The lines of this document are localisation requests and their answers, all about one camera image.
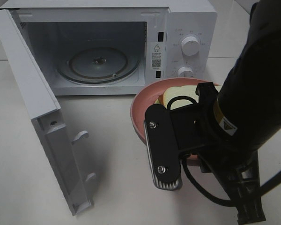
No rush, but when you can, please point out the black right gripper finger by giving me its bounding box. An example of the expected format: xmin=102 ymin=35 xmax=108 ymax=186
xmin=211 ymin=161 xmax=266 ymax=223

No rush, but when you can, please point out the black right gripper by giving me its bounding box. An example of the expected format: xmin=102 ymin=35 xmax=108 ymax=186
xmin=166 ymin=82 xmax=258 ymax=168

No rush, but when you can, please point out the white bread sandwich slice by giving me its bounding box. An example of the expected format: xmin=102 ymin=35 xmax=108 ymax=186
xmin=163 ymin=85 xmax=223 ymax=110

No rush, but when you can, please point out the pink plate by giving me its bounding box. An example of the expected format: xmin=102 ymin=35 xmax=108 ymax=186
xmin=130 ymin=78 xmax=222 ymax=167

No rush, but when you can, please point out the white microwave door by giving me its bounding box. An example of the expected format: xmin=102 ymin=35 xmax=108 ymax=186
xmin=0 ymin=9 xmax=96 ymax=216

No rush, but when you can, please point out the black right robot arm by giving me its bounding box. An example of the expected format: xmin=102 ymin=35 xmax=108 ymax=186
xmin=171 ymin=0 xmax=281 ymax=225

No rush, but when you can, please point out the lower white microwave knob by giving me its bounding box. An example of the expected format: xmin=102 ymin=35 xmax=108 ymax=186
xmin=177 ymin=66 xmax=195 ymax=77

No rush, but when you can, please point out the white microwave knob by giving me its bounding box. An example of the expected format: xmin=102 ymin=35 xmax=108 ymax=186
xmin=180 ymin=35 xmax=200 ymax=56
xmin=177 ymin=66 xmax=195 ymax=77

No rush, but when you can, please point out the upper white microwave knob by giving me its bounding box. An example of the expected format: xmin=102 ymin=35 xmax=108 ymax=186
xmin=180 ymin=35 xmax=200 ymax=56

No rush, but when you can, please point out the warning label sticker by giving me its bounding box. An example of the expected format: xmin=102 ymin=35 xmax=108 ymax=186
xmin=150 ymin=42 xmax=164 ymax=70

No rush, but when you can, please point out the white microwave oven body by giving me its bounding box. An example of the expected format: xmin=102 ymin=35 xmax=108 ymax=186
xmin=0 ymin=1 xmax=217 ymax=96

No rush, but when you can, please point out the black right camera cable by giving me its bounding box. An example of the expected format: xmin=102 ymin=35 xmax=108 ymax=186
xmin=166 ymin=96 xmax=281 ymax=208

